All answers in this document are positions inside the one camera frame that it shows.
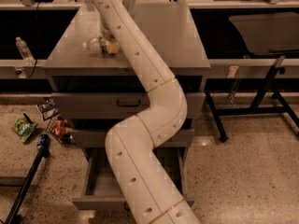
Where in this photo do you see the clear plastic water bottle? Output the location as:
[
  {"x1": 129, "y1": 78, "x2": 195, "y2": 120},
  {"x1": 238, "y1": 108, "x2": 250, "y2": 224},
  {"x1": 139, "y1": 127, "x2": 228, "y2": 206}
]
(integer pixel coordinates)
[{"x1": 83, "y1": 36, "x2": 107, "y2": 53}]

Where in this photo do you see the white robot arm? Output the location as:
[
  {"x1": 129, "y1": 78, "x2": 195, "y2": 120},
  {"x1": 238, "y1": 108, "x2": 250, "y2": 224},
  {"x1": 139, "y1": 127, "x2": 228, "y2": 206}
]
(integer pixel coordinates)
[{"x1": 92, "y1": 0, "x2": 200, "y2": 224}]

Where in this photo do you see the grey metal drawer cabinet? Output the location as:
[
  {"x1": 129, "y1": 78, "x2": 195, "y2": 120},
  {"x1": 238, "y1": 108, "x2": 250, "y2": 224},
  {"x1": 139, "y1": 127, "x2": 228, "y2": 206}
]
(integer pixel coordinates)
[{"x1": 42, "y1": 3, "x2": 211, "y2": 211}]

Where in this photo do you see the grey top drawer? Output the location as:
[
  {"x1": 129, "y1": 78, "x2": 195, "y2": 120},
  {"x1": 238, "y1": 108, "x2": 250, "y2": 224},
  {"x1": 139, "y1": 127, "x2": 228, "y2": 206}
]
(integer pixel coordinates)
[{"x1": 51, "y1": 91, "x2": 206, "y2": 120}]

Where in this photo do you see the small water bottle on ledge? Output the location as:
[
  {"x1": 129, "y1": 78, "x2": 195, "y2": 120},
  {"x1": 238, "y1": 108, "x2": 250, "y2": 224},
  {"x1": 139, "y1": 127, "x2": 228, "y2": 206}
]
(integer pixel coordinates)
[{"x1": 16, "y1": 36, "x2": 35, "y2": 65}]

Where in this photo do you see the grey middle drawer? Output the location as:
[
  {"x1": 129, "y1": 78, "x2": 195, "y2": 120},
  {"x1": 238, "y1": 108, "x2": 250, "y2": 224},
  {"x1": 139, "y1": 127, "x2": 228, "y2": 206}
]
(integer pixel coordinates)
[{"x1": 72, "y1": 129, "x2": 194, "y2": 147}]

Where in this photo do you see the grey open bottom drawer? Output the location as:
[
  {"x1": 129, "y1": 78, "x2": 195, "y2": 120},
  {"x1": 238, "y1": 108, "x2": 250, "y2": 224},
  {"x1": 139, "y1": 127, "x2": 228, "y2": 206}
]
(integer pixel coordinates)
[{"x1": 72, "y1": 147, "x2": 194, "y2": 211}]

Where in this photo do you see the black and white snack bag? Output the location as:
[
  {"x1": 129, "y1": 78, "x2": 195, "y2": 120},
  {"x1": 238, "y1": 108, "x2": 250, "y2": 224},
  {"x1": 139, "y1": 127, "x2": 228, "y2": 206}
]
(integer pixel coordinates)
[{"x1": 36, "y1": 98, "x2": 59, "y2": 121}]

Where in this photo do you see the blue soda can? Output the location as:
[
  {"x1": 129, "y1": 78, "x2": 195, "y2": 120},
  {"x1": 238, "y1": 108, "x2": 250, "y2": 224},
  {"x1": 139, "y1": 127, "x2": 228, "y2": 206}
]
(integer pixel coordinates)
[{"x1": 37, "y1": 134, "x2": 50, "y2": 148}]

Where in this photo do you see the green snack bag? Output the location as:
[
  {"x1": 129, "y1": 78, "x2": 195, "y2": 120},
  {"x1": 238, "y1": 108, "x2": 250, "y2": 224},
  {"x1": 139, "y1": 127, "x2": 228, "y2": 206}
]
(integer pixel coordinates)
[{"x1": 12, "y1": 118, "x2": 37, "y2": 143}]

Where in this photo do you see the grey chair seat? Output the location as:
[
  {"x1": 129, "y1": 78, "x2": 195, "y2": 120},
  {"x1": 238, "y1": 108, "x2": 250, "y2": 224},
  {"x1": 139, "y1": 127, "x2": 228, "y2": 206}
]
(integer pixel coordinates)
[{"x1": 229, "y1": 12, "x2": 299, "y2": 55}]

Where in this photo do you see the black cable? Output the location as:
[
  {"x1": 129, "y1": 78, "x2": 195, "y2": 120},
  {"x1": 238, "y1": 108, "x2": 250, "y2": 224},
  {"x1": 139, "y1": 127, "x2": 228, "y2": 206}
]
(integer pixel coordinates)
[{"x1": 21, "y1": 3, "x2": 43, "y2": 79}]

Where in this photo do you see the black table frame right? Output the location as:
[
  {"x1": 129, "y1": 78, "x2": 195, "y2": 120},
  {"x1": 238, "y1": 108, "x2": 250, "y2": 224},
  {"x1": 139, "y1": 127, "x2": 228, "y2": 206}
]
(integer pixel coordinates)
[{"x1": 205, "y1": 55, "x2": 299, "y2": 142}]

